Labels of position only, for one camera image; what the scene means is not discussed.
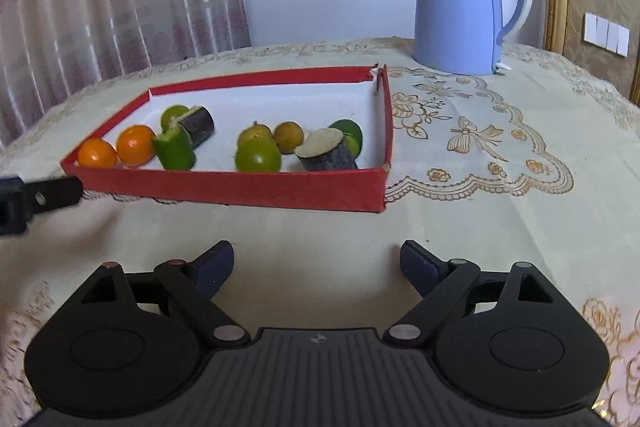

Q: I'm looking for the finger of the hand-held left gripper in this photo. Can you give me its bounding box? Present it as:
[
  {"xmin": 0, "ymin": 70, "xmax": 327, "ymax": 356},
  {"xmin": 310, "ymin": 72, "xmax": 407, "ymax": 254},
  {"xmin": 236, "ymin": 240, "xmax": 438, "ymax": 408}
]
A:
[{"xmin": 0, "ymin": 176, "xmax": 84, "ymax": 236}]

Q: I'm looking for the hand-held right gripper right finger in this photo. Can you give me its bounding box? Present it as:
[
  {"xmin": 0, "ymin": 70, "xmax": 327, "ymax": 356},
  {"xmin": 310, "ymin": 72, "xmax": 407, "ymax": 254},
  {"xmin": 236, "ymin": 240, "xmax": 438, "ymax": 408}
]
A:
[{"xmin": 382, "ymin": 239, "xmax": 556, "ymax": 350}]

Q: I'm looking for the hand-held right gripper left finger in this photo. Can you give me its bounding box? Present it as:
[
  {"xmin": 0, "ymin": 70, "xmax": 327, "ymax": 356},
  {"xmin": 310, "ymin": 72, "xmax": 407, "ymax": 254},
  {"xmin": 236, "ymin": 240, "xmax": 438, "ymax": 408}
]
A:
[{"xmin": 80, "ymin": 239, "xmax": 251, "ymax": 348}]

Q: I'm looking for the orange mandarin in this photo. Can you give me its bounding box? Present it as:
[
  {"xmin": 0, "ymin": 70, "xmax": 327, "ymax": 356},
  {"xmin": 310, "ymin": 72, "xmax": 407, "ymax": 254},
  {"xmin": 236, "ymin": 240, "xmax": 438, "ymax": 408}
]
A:
[
  {"xmin": 116, "ymin": 125, "xmax": 157, "ymax": 168},
  {"xmin": 76, "ymin": 138, "xmax": 118, "ymax": 168}
]

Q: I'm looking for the red cardboard box tray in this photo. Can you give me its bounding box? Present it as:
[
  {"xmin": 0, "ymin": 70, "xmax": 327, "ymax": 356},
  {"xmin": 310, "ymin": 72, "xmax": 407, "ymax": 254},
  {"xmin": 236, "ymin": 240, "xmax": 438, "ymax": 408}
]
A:
[{"xmin": 60, "ymin": 64, "xmax": 396, "ymax": 212}]

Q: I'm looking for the green plum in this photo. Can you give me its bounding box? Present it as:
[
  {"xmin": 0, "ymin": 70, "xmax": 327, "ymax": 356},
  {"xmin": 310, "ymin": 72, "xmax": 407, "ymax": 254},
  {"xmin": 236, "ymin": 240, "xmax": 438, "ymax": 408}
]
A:
[
  {"xmin": 160, "ymin": 105, "xmax": 191, "ymax": 132},
  {"xmin": 235, "ymin": 138, "xmax": 282, "ymax": 174}
]

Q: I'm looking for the cut cucumber piece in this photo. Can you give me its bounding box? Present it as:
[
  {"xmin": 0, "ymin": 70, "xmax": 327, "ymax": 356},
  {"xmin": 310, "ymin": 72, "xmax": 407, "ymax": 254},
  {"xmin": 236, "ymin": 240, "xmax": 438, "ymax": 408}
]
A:
[{"xmin": 152, "ymin": 124, "xmax": 197, "ymax": 171}]

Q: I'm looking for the small yellow pear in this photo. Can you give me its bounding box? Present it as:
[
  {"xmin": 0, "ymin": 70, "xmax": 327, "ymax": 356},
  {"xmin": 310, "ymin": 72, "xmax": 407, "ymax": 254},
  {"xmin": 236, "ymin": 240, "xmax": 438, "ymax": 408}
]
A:
[{"xmin": 236, "ymin": 121, "xmax": 274, "ymax": 148}]

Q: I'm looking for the dark eggplant piece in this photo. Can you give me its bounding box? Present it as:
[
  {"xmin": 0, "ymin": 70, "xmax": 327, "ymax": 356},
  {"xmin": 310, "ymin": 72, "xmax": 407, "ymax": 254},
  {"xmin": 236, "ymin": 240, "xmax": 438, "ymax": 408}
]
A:
[
  {"xmin": 293, "ymin": 128, "xmax": 359, "ymax": 172},
  {"xmin": 175, "ymin": 106, "xmax": 216, "ymax": 150}
]

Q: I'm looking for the small yellow-orange citrus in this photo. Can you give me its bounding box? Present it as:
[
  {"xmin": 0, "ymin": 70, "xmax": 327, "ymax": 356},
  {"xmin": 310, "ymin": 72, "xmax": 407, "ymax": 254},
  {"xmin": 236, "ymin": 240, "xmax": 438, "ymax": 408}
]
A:
[{"xmin": 272, "ymin": 121, "xmax": 305, "ymax": 155}]

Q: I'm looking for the cucumber end piece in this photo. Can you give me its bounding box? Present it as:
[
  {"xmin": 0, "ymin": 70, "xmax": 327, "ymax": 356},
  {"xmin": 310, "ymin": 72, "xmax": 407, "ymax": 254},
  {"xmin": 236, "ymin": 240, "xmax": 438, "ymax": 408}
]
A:
[{"xmin": 329, "ymin": 118, "xmax": 364, "ymax": 160}]

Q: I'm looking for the pink patterned curtain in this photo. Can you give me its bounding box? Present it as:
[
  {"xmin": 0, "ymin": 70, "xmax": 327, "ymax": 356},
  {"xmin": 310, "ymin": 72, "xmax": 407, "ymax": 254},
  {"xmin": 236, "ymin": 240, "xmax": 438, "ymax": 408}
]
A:
[{"xmin": 0, "ymin": 0, "xmax": 252, "ymax": 148}]

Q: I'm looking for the blue electric kettle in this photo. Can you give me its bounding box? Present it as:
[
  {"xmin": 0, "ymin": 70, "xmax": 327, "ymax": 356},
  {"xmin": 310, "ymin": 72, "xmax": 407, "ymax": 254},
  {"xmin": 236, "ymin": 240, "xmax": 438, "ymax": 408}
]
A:
[{"xmin": 411, "ymin": 0, "xmax": 535, "ymax": 76}]

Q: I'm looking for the white wall light switch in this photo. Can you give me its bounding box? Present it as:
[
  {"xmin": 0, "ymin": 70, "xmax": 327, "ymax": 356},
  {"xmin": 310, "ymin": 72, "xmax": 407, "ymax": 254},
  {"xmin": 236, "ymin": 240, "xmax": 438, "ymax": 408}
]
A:
[{"xmin": 582, "ymin": 12, "xmax": 631, "ymax": 56}]

